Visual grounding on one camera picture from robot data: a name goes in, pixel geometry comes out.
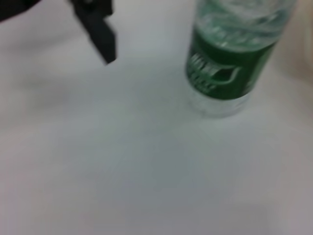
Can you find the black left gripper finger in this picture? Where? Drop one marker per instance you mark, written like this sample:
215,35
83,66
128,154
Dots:
100,31

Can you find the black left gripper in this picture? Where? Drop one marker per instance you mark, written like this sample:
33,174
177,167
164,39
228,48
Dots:
24,7

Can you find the clear green-labelled water bottle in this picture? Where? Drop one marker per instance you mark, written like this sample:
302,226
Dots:
225,61

